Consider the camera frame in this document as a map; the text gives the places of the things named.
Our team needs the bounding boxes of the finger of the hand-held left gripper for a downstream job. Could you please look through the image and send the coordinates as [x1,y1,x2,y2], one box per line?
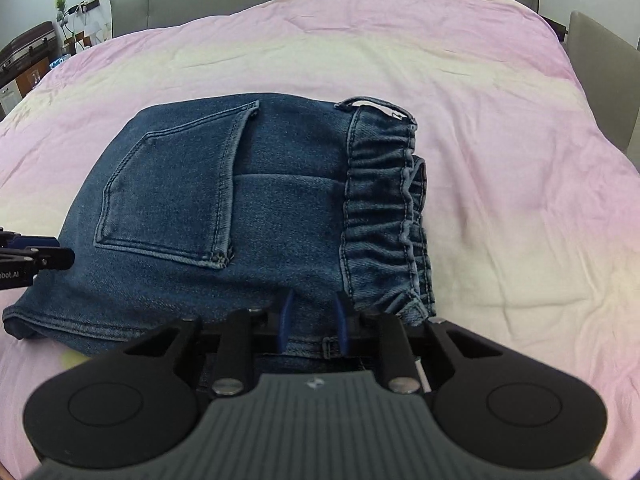
[0,246,76,273]
[0,229,59,252]

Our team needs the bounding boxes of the pink bed sheet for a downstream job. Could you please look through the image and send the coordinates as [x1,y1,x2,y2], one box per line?
[0,0,640,480]

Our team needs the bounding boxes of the grey padded chair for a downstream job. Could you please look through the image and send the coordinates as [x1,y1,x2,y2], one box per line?
[567,10,640,157]

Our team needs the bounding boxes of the blue denim pants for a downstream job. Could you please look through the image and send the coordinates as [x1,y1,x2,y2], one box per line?
[2,92,437,377]

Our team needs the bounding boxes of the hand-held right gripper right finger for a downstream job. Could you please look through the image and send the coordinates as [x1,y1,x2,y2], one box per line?
[332,293,507,394]

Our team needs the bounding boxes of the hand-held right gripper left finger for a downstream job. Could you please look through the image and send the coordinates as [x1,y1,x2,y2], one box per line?
[125,290,296,396]

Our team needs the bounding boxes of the dark brown suitcase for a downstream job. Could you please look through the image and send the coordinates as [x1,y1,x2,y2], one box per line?
[0,21,57,81]

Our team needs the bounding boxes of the brown wooden nightstand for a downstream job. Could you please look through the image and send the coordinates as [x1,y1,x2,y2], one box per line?
[14,56,52,98]

